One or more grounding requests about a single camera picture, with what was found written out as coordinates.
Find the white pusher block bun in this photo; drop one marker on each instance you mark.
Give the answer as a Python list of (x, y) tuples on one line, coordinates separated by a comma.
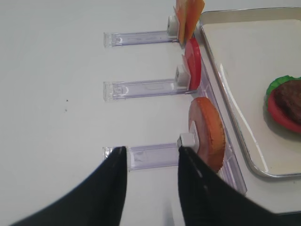
[(189, 139)]

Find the meat patty on tray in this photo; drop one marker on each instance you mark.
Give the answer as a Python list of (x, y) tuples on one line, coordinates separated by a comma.
[(288, 98)]

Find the white pusher block cheese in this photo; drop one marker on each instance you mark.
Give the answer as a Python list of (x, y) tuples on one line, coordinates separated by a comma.
[(172, 26)]

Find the clear pusher track near bun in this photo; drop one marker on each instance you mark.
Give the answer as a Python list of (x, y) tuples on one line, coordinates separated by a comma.
[(152, 156)]

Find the orange cheese slice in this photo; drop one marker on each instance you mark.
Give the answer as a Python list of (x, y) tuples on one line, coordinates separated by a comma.
[(181, 12), (194, 9)]

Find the lettuce leaf on tray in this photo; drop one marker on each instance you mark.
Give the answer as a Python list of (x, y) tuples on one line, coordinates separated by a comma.
[(276, 83)]

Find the clear pusher track near cheese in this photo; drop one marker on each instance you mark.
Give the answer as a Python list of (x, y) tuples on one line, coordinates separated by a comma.
[(136, 38)]

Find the red tomato slice on rack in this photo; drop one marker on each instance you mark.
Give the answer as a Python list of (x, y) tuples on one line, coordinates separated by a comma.
[(192, 60)]

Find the white pusher block tomato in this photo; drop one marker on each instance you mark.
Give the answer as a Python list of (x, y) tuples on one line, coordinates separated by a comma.
[(182, 77)]

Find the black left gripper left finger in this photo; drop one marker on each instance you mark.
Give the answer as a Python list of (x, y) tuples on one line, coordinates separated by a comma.
[(98, 201)]

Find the metal baking tray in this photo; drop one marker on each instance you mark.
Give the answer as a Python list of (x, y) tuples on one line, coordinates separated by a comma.
[(248, 49)]

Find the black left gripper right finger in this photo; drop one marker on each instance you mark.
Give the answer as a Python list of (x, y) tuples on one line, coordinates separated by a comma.
[(206, 200)]

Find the tomato slice on tray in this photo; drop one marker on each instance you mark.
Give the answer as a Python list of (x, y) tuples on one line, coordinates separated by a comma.
[(279, 117)]

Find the clear pusher track near tomato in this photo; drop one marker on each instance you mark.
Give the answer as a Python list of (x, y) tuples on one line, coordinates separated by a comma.
[(124, 90)]

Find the clear left rack rail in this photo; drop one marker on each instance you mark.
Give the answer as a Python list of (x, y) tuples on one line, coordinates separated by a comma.
[(230, 171)]

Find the bun slice on left rack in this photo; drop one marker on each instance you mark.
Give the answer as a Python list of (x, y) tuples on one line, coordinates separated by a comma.
[(212, 140)]

